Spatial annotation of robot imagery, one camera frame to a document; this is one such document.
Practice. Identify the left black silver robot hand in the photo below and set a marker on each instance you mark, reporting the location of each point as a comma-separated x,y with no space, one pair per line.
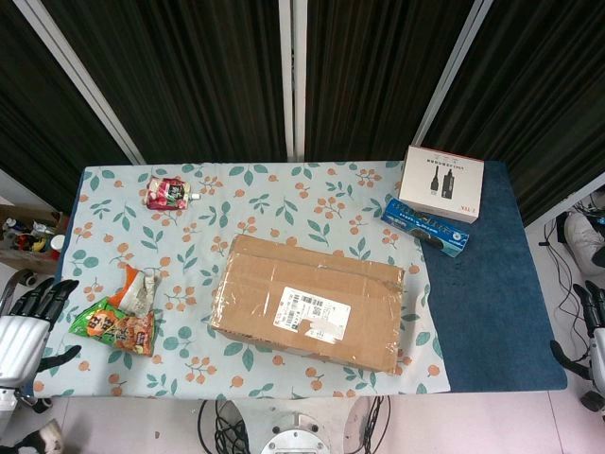
19,331

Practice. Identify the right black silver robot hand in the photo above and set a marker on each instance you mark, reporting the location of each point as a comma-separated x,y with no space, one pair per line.
599,350

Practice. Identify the cardboard shipping box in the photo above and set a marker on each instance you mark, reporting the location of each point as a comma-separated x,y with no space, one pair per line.
307,293

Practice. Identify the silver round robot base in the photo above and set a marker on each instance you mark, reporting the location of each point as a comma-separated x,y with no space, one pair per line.
295,440

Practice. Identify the black table caster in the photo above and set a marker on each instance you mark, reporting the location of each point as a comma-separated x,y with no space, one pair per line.
41,404

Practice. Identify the cardboard box of toys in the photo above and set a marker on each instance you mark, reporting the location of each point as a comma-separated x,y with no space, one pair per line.
28,246

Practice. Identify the green orange snack bag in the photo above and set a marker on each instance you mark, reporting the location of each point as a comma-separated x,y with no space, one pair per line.
113,331

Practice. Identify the white rounded object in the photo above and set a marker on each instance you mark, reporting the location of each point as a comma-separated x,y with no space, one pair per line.
581,236

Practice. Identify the crumpled white orange snack bag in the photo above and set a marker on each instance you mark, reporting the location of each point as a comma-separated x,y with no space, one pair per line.
137,291

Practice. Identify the red drink pouch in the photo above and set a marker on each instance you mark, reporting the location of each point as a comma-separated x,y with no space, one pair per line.
165,194

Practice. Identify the long blue box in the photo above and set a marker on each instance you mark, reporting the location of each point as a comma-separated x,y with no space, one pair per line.
425,224

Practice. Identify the white product box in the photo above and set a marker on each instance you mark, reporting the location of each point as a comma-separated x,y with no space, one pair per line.
439,184

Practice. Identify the floral leaf print tablecloth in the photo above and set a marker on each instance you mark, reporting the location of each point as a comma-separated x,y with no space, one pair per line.
264,203

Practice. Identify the black folding screen white frame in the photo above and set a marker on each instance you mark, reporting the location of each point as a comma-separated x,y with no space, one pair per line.
198,71

